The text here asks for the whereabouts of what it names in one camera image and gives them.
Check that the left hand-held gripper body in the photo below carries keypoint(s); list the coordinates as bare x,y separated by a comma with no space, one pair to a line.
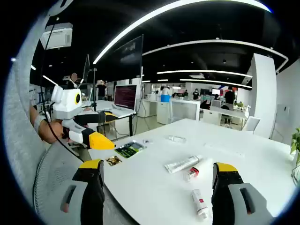
66,100

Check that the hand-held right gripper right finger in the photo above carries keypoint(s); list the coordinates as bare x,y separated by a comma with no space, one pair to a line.
225,199

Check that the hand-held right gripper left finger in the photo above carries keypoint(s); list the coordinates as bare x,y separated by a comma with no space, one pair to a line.
91,199

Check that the red-label white skincare bottle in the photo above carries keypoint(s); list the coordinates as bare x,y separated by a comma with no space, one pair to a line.
199,204

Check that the red-collared white skincare bottle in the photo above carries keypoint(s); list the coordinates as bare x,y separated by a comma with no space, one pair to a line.
192,172

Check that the person's left hand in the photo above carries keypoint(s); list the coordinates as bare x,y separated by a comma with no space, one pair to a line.
45,133

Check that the white standing desk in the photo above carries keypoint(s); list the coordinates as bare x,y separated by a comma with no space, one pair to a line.
105,104

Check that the small gold packet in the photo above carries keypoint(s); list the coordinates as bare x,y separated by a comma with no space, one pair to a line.
113,160

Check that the black tripod stand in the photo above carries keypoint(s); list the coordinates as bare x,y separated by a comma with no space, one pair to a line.
94,89

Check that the green printed packet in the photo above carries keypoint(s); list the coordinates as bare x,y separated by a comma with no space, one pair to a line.
129,150

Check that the computer monitor with dark red screen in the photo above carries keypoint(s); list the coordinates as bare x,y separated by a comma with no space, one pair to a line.
125,97

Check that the thin black monitor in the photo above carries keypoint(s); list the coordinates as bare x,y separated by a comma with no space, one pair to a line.
86,68

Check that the grey mesh office chair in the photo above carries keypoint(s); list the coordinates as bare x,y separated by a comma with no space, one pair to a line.
54,168

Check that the person's grey clothing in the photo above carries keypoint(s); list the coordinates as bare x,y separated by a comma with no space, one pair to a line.
21,117

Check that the curved ceiling light strip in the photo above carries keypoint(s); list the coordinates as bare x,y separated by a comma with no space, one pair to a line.
99,56

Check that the ceiling air conditioner unit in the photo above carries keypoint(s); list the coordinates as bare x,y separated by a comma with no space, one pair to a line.
57,36

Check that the large black display screen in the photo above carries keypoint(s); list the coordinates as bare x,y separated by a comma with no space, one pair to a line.
129,58

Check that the blue water bucket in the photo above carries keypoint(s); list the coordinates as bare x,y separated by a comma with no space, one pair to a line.
165,98

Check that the white chair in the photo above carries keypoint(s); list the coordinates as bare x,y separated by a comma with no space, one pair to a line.
252,124

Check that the white office desk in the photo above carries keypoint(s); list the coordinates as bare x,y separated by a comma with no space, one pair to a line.
218,114

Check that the white frosted-panel cabinet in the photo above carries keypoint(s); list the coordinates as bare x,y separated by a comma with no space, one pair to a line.
182,110

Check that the potted green plant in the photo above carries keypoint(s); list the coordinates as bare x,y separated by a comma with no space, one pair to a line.
295,140

